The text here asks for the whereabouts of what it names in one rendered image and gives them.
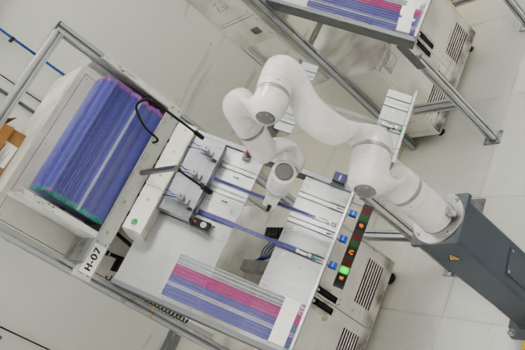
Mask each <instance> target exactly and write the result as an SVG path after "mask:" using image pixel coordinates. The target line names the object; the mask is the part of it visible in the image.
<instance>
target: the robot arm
mask: <svg viewBox="0 0 525 350"><path fill-rule="evenodd" d="M288 104H289V105H290V107H291V110H292V112H293V114H294V116H295V119H296V122H297V123H298V125H299V126H300V127H301V128H302V129H303V130H304V131H305V132H306V133H307V134H309V135H310V136H311V137H313V138H315V139H316V140H317V141H319V142H321V143H323V144H325V145H328V146H338V145H342V144H344V143H345V142H346V143H348V144H350V145H351V147H352V155H351V159H350V163H349V168H348V185H349V187H350V188H351V189H352V191H353V192H354V193H355V194H356V195H357V196H359V197H360V198H375V197H380V196H381V197H385V198H386V199H387V200H389V201H390V202H391V203H392V204H393V205H395V206H396V207H397V208H398V209H400V210H401V211H402V212H403V213H404V214H406V215H407V217H409V218H410V219H411V220H412V221H414V224H413V229H414V233H415V235H416V237H417V238H418V239H419V240H420V241H422V242H423V243H424V244H428V245H435V244H439V243H442V242H443V241H446V240H448V239H449V238H450V237H451V236H452V235H453V234H454V233H455V232H456V231H457V230H458V229H459V228H460V226H461V224H462V222H463V219H464V215H465V207H464V204H463V202H462V200H461V199H460V198H459V197H458V196H456V195H454V194H450V193H443V194H438V193H437V192H436V191H435V190H434V189H433V188H432V187H431V186H430V185H429V184H427V183H426V182H425V181H424V180H423V179H422V178H421V177H419V176H418V175H417V174H416V173H415V172H414V171H412V170H411V169H410V168H408V167H406V166H396V167H394V168H392V169H390V165H391V156H392V150H393V141H392V138H391V135H390V134H389V133H388V132H387V131H386V130H385V129H384V128H383V127H380V126H378V125H375V124H371V123H360V122H355V121H351V120H348V119H346V118H344V117H343V116H341V115H340V114H338V113H337V112H335V111H334V110H333V109H332V108H331V107H330V106H328V105H327V104H325V103H324V102H323V101H322V100H321V99H320V97H319V96H318V94H317V93H316V92H315V90H314V88H313V86H312V84H311V82H310V80H309V77H308V75H307V73H306V72H305V70H304V69H303V67H302V66H301V64H300V63H299V62H298V61H296V60H295V59H293V58H292V57H290V56H289V55H275V56H273V57H271V58H269V59H268V60H267V61H266V63H265V65H264V67H263V68H262V72H261V74H260V77H259V80H258V83H257V85H256V88H255V92H254V94H253V93H251V92H250V90H248V89H246V88H243V87H238V88H235V89H234V90H232V91H230V92H229V93H228V94H227V95H226V96H225V97H224V99H223V104H222V106H223V113H224V115H225V117H226V118H227V120H228V122H229V124H230V125H231V126H232V128H233V129H234V131H235V133H236V134H237V136H238V137H239V139H240V140H241V142H242V144H243V145H244V146H245V148H246V149H247V151H248V153H249V154H250V156H251V157H252V158H253V159H254V160H255V161H256V162H257V163H259V164H266V163H268V162H270V161H272V160H273V159H275V158H276V157H277V156H278V155H279V154H280V153H282V152H283V157H282V159H281V161H279V162H276V163H275V164H274V165H273V167H272V170H271V171H270V175H269V178H268V180H267V182H266V190H267V193H266V197H265V198H264V200H263V203H262V204H263V205H264V206H267V208H266V211H268V212H269V210H270V208H272V209H275V207H276V206H277V203H278V202H279V201H280V199H281V198H283V197H285V196H286V195H287V194H288V192H289V191H290V189H291V186H292V184H293V183H294V181H295V178H296V177H297V176H298V174H299V172H300V171H301V169H302V167H303V166H304V165H305V156H304V155H303V153H302V151H301V149H300V148H299V147H298V146H297V144H296V143H294V142H293V141H291V140H289V139H287V138H282V137H272V136H271V135H270V132H269V131H268V130H267V128H266V126H272V125H274V124H275V123H277V122H278V121H280V120H281V119H282V118H283V116H284V114H285V113H286V111H287V109H288Z"/></svg>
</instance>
